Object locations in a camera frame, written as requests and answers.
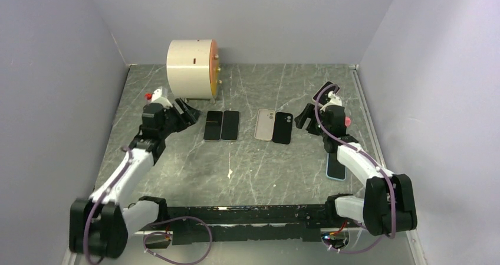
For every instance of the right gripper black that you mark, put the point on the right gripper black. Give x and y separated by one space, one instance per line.
308 112

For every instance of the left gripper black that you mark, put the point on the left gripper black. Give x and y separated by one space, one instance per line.
184 122

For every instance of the black phone case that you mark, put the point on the black phone case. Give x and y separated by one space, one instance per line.
282 128

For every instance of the black smartphone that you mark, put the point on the black smartphone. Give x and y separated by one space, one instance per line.
230 125

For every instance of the beige phone case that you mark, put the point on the beige phone case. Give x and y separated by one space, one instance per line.
264 124

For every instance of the phone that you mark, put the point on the phone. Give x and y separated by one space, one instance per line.
326 87
213 126
334 169

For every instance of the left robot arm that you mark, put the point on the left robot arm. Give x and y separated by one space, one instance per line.
99 225

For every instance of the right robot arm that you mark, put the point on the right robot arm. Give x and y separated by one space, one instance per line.
388 205

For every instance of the phone in blue case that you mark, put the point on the phone in blue case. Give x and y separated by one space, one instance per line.
334 169

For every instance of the white cylindrical drum device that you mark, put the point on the white cylindrical drum device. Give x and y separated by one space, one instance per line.
192 69

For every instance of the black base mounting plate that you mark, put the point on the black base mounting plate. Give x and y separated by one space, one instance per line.
305 222

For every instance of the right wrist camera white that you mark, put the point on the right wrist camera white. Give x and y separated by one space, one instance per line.
330 99

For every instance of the aluminium frame rail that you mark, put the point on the aluminium frame rail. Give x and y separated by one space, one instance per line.
404 249

